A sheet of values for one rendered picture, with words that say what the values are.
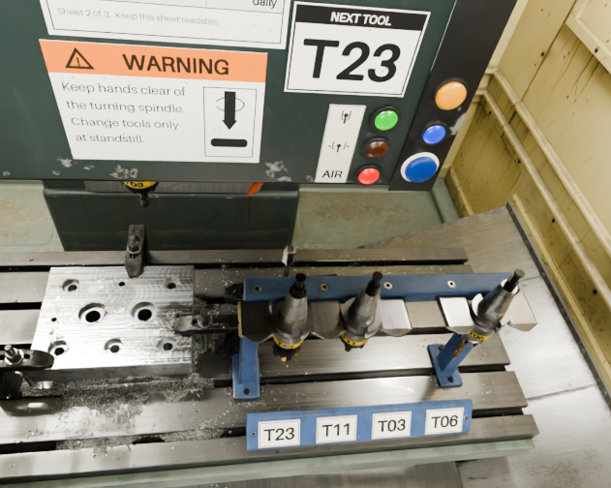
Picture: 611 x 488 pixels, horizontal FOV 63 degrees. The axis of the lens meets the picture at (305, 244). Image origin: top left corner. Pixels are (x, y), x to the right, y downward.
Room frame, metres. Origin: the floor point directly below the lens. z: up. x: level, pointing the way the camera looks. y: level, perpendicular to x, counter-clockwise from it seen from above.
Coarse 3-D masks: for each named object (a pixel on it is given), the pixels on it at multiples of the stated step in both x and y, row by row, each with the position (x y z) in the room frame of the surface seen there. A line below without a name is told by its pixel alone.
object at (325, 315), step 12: (312, 300) 0.45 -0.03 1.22; (324, 300) 0.45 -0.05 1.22; (336, 300) 0.46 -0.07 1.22; (312, 312) 0.43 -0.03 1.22; (324, 312) 0.43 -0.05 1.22; (336, 312) 0.43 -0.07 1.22; (312, 324) 0.40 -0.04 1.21; (324, 324) 0.41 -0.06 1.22; (336, 324) 0.41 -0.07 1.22; (324, 336) 0.39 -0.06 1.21; (336, 336) 0.39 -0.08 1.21
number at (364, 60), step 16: (352, 48) 0.35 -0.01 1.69; (368, 48) 0.35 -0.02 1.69; (384, 48) 0.36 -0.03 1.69; (400, 48) 0.36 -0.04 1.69; (336, 64) 0.35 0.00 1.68; (352, 64) 0.35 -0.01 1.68; (368, 64) 0.36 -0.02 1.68; (384, 64) 0.36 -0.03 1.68; (400, 64) 0.36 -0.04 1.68; (336, 80) 0.35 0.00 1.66; (352, 80) 0.35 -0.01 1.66; (368, 80) 0.36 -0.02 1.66; (384, 80) 0.36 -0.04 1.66
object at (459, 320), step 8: (440, 296) 0.51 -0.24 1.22; (448, 296) 0.51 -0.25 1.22; (456, 296) 0.51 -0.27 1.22; (464, 296) 0.52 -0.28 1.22; (440, 304) 0.49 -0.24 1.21; (448, 304) 0.49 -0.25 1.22; (456, 304) 0.50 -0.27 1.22; (464, 304) 0.50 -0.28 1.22; (448, 312) 0.48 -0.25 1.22; (456, 312) 0.48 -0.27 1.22; (464, 312) 0.49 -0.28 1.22; (448, 320) 0.46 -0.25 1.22; (456, 320) 0.46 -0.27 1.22; (464, 320) 0.47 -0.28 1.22; (472, 320) 0.47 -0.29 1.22; (448, 328) 0.45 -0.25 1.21; (456, 328) 0.45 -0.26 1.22; (464, 328) 0.45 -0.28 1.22; (472, 328) 0.46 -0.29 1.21
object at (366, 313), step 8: (360, 296) 0.43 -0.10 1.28; (368, 296) 0.42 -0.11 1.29; (376, 296) 0.42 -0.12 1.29; (352, 304) 0.43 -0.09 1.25; (360, 304) 0.42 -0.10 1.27; (368, 304) 0.42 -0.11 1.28; (376, 304) 0.42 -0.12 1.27; (352, 312) 0.42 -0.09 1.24; (360, 312) 0.42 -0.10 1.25; (368, 312) 0.42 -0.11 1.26; (376, 312) 0.43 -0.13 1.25; (352, 320) 0.42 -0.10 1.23; (360, 320) 0.41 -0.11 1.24; (368, 320) 0.42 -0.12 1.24
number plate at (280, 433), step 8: (264, 424) 0.33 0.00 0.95; (272, 424) 0.34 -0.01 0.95; (280, 424) 0.34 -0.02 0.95; (288, 424) 0.34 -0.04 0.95; (296, 424) 0.35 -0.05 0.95; (264, 432) 0.32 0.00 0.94; (272, 432) 0.33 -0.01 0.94; (280, 432) 0.33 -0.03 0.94; (288, 432) 0.33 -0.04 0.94; (296, 432) 0.34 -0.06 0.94; (264, 440) 0.31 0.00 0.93; (272, 440) 0.32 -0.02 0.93; (280, 440) 0.32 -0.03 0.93; (288, 440) 0.32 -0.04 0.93; (296, 440) 0.33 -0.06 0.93
